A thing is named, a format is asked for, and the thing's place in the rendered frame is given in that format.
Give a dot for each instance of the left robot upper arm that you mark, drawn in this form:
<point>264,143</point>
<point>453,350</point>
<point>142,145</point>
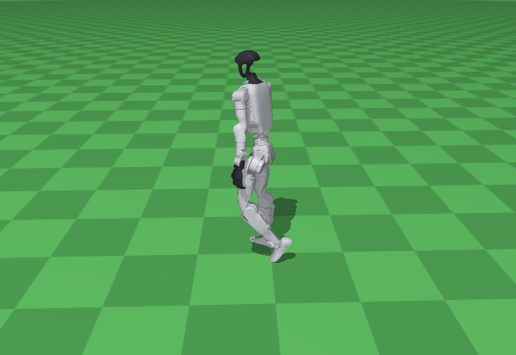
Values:
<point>240,98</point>

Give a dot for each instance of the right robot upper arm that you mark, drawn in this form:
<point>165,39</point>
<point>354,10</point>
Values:
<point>270,87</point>

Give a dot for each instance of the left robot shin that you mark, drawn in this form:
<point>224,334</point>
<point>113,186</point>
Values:
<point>260,224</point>

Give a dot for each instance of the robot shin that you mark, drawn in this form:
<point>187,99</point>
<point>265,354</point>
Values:
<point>260,224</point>
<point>267,213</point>

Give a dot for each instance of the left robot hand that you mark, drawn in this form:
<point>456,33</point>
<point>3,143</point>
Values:
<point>237,175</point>

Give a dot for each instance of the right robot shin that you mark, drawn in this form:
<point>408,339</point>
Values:
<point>267,213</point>

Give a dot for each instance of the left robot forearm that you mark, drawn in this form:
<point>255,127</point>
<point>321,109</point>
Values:
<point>240,144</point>

